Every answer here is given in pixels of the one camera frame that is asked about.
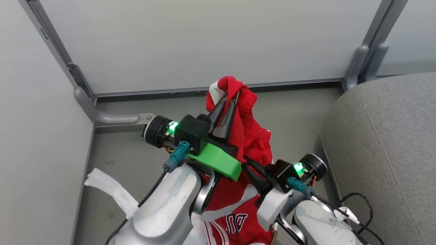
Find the red white sports garment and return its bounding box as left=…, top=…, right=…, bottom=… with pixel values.
left=197, top=76, right=275, bottom=245

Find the black cable with teal plug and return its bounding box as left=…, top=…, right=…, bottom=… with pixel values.
left=137, top=141, right=191, bottom=209
left=287, top=177, right=386, bottom=245

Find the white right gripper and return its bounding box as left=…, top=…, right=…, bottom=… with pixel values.
left=241, top=156, right=294, bottom=232

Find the grey fabric sofa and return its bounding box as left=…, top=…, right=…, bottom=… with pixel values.
left=320, top=72, right=436, bottom=245

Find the white cable tag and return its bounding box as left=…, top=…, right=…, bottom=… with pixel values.
left=333, top=206, right=360, bottom=225

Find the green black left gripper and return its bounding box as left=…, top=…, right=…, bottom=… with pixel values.
left=188, top=91, right=243, bottom=182

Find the white fabric basket handle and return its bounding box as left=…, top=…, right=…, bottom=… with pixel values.
left=84, top=168, right=139, bottom=220

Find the thin black looped cable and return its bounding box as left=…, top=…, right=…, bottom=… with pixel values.
left=336, top=192, right=374, bottom=235

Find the grey metal partition post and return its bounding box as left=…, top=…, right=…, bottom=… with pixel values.
left=342, top=0, right=408, bottom=91
left=19, top=0, right=156, bottom=128

